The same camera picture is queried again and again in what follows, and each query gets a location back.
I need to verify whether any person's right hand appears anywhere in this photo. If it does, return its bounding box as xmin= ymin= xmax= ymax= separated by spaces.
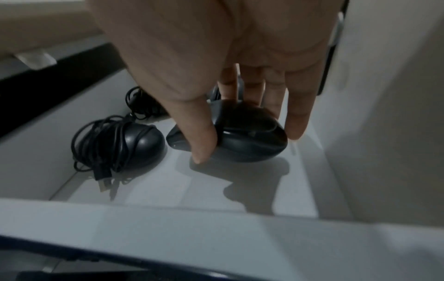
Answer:
xmin=86 ymin=0 xmax=343 ymax=165

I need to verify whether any black computer mouse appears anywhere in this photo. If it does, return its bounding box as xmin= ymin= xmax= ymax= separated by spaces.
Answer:
xmin=166 ymin=99 xmax=289 ymax=163

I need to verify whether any beige cardboard flap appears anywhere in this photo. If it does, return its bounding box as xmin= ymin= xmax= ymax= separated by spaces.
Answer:
xmin=0 ymin=0 xmax=106 ymax=57

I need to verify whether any white cardboard box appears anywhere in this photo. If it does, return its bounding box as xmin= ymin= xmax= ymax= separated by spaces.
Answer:
xmin=0 ymin=0 xmax=444 ymax=281

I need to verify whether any white tape strip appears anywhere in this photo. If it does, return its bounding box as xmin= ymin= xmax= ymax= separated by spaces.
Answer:
xmin=14 ymin=49 xmax=58 ymax=69

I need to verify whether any black mouse with wrapped cable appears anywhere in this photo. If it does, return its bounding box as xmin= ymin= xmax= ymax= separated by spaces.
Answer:
xmin=71 ymin=114 xmax=168 ymax=193
xmin=125 ymin=85 xmax=222 ymax=123

